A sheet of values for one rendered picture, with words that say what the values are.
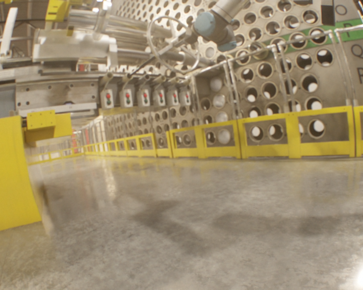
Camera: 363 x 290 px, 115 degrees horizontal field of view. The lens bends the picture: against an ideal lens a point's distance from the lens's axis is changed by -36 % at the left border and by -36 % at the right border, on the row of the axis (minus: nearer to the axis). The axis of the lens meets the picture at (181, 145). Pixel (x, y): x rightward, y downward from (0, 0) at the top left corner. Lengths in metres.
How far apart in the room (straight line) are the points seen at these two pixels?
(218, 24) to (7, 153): 1.14
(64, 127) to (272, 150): 1.64
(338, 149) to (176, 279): 1.44
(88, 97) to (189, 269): 1.37
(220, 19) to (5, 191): 1.27
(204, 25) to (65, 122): 0.95
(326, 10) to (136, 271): 0.75
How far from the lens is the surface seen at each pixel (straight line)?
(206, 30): 0.69
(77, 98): 1.52
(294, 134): 1.62
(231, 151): 1.89
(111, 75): 1.47
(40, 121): 1.08
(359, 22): 2.71
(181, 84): 1.96
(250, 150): 1.78
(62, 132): 1.21
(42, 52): 1.60
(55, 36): 1.79
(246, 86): 2.69
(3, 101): 1.58
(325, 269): 0.51
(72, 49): 1.63
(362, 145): 1.62
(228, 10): 0.71
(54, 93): 1.51
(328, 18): 0.41
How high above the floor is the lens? 0.36
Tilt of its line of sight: 4 degrees down
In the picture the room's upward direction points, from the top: 8 degrees counter-clockwise
